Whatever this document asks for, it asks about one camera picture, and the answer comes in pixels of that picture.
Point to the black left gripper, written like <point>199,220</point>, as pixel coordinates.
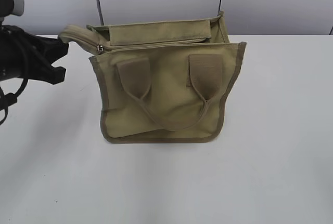
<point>28,56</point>

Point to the silver zipper pull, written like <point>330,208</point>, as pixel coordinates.
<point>100,49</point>

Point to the yellow canvas bag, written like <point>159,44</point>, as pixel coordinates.
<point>161,82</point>

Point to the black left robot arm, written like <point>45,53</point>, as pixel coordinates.
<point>13,8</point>

